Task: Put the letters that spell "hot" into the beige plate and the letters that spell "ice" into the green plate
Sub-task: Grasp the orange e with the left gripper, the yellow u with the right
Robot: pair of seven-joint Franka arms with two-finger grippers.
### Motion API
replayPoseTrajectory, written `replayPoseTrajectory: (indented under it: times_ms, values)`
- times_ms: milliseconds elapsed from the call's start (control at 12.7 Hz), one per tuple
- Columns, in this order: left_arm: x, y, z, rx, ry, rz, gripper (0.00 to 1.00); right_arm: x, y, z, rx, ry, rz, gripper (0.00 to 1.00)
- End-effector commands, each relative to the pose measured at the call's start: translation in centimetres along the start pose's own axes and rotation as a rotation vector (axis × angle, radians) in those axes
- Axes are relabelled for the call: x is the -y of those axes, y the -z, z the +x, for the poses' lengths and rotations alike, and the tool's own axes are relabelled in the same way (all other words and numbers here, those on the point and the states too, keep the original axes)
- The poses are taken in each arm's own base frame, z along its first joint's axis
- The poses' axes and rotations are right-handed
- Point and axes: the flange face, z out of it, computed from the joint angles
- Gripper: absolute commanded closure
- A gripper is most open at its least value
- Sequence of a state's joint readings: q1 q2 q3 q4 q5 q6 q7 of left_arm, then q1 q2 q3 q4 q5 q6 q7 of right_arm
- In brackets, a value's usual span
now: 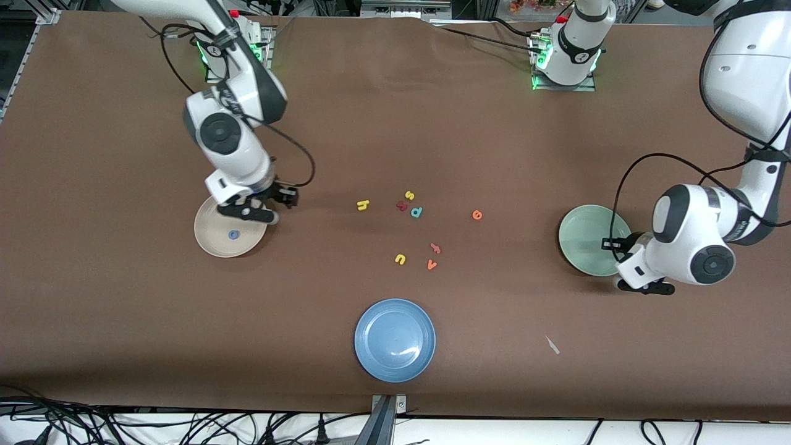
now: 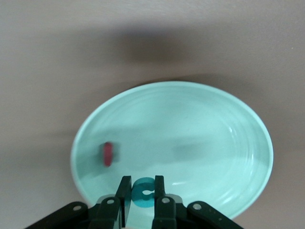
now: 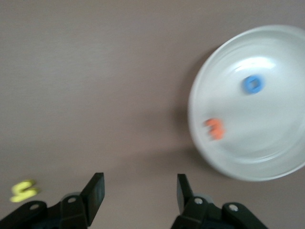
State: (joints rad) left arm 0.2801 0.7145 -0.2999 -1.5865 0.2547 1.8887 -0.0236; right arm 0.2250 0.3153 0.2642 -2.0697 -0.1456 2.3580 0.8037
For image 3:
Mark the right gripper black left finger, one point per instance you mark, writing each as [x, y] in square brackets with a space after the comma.
[95, 195]

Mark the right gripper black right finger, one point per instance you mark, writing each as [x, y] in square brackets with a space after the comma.
[188, 202]

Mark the orange foam letter f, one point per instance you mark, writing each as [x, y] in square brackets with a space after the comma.
[216, 130]

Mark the blue foam letter o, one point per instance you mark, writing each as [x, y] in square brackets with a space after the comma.
[246, 87]

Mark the yellow foam letter h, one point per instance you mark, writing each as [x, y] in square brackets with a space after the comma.
[22, 192]

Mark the beige brown plate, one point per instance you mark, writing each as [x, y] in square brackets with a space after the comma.
[262, 133]

